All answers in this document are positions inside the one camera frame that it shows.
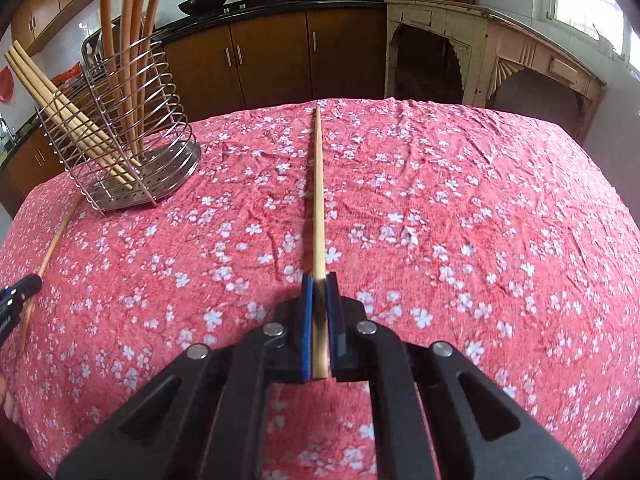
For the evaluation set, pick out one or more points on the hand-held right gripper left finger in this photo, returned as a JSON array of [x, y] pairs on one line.
[[306, 330]]

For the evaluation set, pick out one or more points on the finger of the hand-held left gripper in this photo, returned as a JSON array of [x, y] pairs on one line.
[[22, 289]]

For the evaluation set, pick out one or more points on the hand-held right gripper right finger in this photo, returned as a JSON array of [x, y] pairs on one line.
[[335, 330]]

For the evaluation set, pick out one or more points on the orange-brown wooden chopstick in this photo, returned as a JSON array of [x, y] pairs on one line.
[[110, 20], [139, 35], [127, 35], [55, 240], [152, 10]]

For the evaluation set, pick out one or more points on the light wooden chopstick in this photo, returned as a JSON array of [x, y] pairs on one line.
[[82, 117], [70, 117], [60, 120], [318, 210]]

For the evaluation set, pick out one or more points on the person's left hand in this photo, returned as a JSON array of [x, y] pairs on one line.
[[10, 405]]

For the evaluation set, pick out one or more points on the red floral tablecloth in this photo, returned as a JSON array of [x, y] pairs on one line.
[[450, 235]]

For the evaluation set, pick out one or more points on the wooden base cabinets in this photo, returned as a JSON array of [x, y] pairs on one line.
[[270, 60]]

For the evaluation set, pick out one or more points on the black kitchen countertop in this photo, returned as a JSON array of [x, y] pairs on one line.
[[300, 6]]

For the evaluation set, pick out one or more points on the black wok with lid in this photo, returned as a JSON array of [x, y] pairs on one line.
[[202, 2]]

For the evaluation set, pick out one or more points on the cream wooden side table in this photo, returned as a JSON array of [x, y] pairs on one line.
[[530, 45]]

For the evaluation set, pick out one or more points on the red plastic bag on wall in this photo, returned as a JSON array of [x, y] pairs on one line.
[[4, 85]]

